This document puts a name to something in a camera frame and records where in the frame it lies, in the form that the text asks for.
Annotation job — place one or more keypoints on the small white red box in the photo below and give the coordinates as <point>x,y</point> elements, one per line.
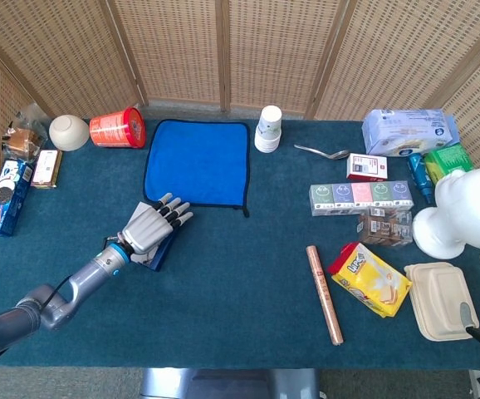
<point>366,166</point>

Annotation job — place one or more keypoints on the white foam mannequin head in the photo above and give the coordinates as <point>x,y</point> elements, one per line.
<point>472,208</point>

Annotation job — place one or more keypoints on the green packet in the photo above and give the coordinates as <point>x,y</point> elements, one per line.
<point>447,160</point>

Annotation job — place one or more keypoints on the orange tub red lid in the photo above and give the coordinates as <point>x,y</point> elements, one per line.
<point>115,129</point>

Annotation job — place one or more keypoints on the blue bottle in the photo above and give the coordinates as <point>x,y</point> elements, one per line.
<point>419,174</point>

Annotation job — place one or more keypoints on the wicker folding screen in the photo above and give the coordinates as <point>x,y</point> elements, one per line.
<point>173,50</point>

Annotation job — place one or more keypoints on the white paper cup stack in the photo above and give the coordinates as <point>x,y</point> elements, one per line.
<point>268,129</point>

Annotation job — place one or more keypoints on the clear bag brown cake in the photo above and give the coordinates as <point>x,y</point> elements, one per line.
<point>22,139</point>

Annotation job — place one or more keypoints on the clear pack brown sachets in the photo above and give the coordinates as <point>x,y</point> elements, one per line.
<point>385,230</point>

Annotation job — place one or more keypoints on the brown foil roll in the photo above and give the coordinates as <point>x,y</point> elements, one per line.
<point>324,293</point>

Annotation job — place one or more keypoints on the blue Oreo cookie box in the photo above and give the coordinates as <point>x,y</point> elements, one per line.
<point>7,199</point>

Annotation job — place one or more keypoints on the small gold white box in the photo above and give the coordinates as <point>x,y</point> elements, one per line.
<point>45,168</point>

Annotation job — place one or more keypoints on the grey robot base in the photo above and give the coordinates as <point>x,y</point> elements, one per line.
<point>227,384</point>

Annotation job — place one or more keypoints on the metal spoon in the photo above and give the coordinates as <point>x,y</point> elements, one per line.
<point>337,155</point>

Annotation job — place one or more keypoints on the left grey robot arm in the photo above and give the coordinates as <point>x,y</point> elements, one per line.
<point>86,274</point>

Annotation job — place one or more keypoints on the beige clamshell lunch box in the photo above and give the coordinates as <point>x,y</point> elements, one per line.
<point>439,299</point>

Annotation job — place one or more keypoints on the pastel pocket tissue multipack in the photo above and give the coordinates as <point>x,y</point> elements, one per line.
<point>360,197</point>

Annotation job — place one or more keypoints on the pale blue tissue pack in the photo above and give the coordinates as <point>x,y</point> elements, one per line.
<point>406,131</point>

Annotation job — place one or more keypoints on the blue cloth black trim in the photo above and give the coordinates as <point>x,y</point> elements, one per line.
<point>198,162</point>

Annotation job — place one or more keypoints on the teal table cover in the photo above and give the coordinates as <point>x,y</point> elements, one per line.
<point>244,316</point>

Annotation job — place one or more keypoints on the beige bowl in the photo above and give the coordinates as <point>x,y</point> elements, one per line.
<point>69,132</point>

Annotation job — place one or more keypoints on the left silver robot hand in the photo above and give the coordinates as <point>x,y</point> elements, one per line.
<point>148,226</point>

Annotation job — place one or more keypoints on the blue and white notebook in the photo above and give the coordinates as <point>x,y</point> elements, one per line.
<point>163,253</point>

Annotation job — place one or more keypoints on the yellow Lipo snack bag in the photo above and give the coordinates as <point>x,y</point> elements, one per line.
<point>368,278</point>

